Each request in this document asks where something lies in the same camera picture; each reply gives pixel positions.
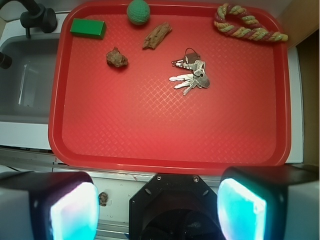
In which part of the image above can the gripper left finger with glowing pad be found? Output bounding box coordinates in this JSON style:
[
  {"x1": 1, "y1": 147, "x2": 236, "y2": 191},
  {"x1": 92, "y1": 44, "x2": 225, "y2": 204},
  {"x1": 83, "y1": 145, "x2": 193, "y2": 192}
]
[{"x1": 0, "y1": 171, "x2": 100, "y2": 240}]

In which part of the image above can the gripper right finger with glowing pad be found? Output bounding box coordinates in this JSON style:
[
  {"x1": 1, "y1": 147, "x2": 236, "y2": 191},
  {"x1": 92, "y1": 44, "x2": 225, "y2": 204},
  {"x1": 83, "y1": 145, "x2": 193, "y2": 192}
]
[{"x1": 217, "y1": 165, "x2": 320, "y2": 240}]

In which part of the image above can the silver key bunch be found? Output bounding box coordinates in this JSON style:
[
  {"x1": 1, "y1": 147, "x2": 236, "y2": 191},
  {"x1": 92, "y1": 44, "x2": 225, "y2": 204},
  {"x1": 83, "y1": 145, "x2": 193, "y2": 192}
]
[{"x1": 168, "y1": 47, "x2": 211, "y2": 96}]

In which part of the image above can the small brown rock fragment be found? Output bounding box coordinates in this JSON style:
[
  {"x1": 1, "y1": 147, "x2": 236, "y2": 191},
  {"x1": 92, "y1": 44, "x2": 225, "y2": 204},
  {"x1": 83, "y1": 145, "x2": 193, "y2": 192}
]
[{"x1": 98, "y1": 191, "x2": 109, "y2": 207}]

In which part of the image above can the grey sink basin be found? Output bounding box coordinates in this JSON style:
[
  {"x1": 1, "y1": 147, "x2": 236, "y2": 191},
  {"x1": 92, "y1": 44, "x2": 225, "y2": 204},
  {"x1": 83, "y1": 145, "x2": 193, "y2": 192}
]
[{"x1": 0, "y1": 33, "x2": 60, "y2": 124}]

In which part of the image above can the red plastic tray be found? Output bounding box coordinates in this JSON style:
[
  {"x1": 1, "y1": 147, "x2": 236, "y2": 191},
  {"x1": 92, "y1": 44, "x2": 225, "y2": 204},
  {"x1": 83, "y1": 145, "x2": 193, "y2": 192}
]
[{"x1": 48, "y1": 0, "x2": 291, "y2": 176}]

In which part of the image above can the brown rock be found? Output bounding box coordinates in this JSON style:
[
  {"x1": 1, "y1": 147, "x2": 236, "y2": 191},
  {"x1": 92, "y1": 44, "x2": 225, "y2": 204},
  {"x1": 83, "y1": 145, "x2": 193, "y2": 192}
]
[{"x1": 106, "y1": 46, "x2": 129, "y2": 68}]

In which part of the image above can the green rectangular block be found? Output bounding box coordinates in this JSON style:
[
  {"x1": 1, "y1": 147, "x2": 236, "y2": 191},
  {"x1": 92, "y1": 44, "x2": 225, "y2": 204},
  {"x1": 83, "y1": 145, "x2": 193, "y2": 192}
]
[{"x1": 70, "y1": 18, "x2": 107, "y2": 40}]

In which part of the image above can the black faucet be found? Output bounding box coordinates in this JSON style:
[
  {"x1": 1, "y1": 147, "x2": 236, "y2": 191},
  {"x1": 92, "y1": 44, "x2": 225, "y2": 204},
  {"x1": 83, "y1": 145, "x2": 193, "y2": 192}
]
[{"x1": 16, "y1": 0, "x2": 58, "y2": 39}]

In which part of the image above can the brown wood piece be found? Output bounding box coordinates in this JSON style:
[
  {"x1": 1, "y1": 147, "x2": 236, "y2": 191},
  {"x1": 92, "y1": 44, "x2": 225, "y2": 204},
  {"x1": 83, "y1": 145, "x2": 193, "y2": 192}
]
[{"x1": 142, "y1": 22, "x2": 172, "y2": 50}]

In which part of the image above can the green rubber ball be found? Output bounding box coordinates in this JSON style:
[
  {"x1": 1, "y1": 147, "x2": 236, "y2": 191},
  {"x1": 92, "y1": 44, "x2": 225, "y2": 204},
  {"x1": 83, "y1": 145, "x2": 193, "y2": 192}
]
[{"x1": 126, "y1": 0, "x2": 151, "y2": 26}]

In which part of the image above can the black octagonal mount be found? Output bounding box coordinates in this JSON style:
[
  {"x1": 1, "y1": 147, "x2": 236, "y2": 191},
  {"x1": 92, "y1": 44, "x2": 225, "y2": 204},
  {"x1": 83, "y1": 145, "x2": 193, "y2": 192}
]
[{"x1": 128, "y1": 173, "x2": 225, "y2": 240}]

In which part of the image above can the red yellow green rope toy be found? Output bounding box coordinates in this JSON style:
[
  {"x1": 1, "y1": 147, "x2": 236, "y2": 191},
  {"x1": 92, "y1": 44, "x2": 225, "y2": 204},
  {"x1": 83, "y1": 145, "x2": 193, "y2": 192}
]
[{"x1": 213, "y1": 3, "x2": 289, "y2": 43}]

